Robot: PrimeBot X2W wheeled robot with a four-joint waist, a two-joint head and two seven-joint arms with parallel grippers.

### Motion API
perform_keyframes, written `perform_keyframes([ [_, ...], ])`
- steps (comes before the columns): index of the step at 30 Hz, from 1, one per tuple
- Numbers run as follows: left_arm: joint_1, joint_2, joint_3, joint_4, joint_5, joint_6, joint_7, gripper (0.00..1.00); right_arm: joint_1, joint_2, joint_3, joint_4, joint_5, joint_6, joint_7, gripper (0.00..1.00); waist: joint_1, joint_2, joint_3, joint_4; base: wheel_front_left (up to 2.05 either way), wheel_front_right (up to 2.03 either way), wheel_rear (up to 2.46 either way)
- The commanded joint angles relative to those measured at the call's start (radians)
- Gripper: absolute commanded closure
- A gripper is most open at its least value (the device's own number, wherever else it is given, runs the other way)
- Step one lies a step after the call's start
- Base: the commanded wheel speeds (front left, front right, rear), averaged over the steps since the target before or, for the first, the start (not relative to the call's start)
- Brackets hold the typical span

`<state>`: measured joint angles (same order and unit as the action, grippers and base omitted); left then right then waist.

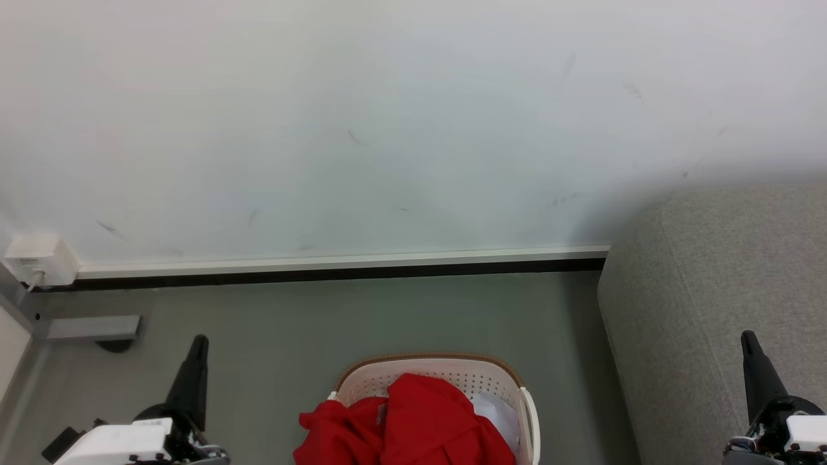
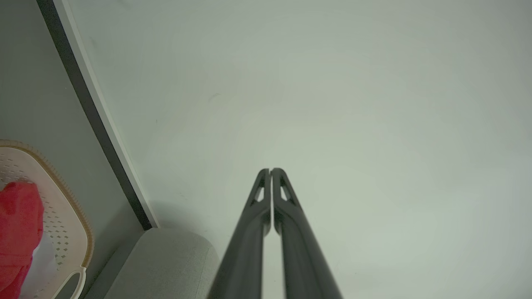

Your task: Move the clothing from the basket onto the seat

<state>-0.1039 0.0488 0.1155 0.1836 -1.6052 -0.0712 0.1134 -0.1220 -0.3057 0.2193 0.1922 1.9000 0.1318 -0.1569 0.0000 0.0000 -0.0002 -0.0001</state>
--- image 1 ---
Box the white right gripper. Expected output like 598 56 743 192
722 331 827 465

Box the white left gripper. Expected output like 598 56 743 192
55 335 230 465

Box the red garment with white stripes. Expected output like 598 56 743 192
380 373 518 465

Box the grey fabric sofa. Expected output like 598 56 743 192
597 183 827 465

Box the white and black baseboard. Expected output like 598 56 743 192
29 244 612 293

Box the white laundry basket brown rim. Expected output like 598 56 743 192
327 352 541 465

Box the grey metal floor bracket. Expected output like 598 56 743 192
44 315 143 342

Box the white wall outlet box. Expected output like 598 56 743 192
4 235 79 288

